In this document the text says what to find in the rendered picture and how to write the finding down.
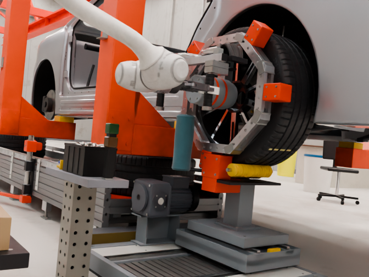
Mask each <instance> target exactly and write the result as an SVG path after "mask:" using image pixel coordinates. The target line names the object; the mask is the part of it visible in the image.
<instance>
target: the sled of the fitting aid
mask: <svg viewBox="0 0 369 277"><path fill-rule="evenodd" d="M175 244H177V245H179V246H182V247H184V248H187V249H189V250H191V251H194V252H196V253H199V254H201V255H203V256H206V257H208V258H210V259H213V260H215V261H217V262H220V263H222V264H224V265H227V266H229V267H231V268H234V269H237V270H239V271H241V272H243V273H252V272H258V271H262V270H269V269H275V268H281V267H288V266H293V265H299V262H300V250H301V248H298V247H294V246H291V245H288V244H280V245H271V246H261V247H252V248H241V247H238V246H235V245H233V244H230V243H227V242H224V241H221V240H219V239H216V238H213V237H211V236H208V235H205V234H202V233H199V232H197V231H194V230H191V229H188V228H184V229H176V239H175Z"/></svg>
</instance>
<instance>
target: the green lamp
mask: <svg viewBox="0 0 369 277"><path fill-rule="evenodd" d="M105 133H106V134H115V135H118V134H119V124H114V123H106V125H105Z"/></svg>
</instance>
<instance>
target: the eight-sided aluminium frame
mask: <svg viewBox="0 0 369 277"><path fill-rule="evenodd" d="M244 37H245V33H243V32H236V33H235V34H230V35H224V36H219V37H212V38H209V39H208V40H207V41H206V42H205V45H204V46H203V48H202V49H201V50H200V52H199V53H198V54H199V55H201V54H200V53H201V51H202V50H203V49H206V48H211V47H216V44H218V43H220V44H221V45H222V44H224V43H225V42H230V43H235V44H236V45H237V46H240V45H241V46H242V48H243V49H244V50H245V52H246V54H247V55H248V56H249V58H250V59H251V61H252V62H253V63H254V65H255V66H256V68H257V69H258V75H257V82H256V94H255V105H254V114H253V116H252V117H251V118H250V120H249V121H248V122H247V123H246V124H245V126H244V127H243V128H242V129H241V131H240V132H239V133H238V134H237V135H236V136H235V138H234V139H233V140H232V141H231V142H230V144H229V145H224V144H218V143H210V142H209V140H208V138H207V136H206V134H205V132H204V130H203V128H202V127H201V125H200V123H199V121H198V119H197V117H196V115H195V111H196V104H193V103H190V102H189V101H188V99H187V96H186V92H185V91H184V92H183V103H182V111H181V114H185V115H193V116H195V121H194V138H193V141H194V143H195V146H196V147H197V149H198V150H200V151H202V150H205V151H209V152H217V153H225V154H238V155H240V154H241V153H242V152H243V151H244V149H245V148H246V147H247V145H248V144H250V143H251V141H252V140H253V139H254V138H255V137H256V135H257V134H258V133H259V132H260V131H261V130H262V129H263V128H264V126H265V125H267V123H268V122H269V121H270V116H271V102H268V101H263V100H262V97H263V90H264V84H270V83H273V78H274V75H275V67H274V66H273V64H272V63H271V62H270V60H269V59H268V57H267V56H266V55H265V54H264V52H263V51H262V50H261V48H259V47H255V46H252V45H251V44H250V43H249V42H248V41H247V40H246V39H245V38H244ZM204 68H205V64H204V65H195V66H190V67H189V72H188V75H187V77H186V79H185V80H187V81H189V80H190V78H191V77H192V76H194V75H201V74H202V73H203V71H204Z"/></svg>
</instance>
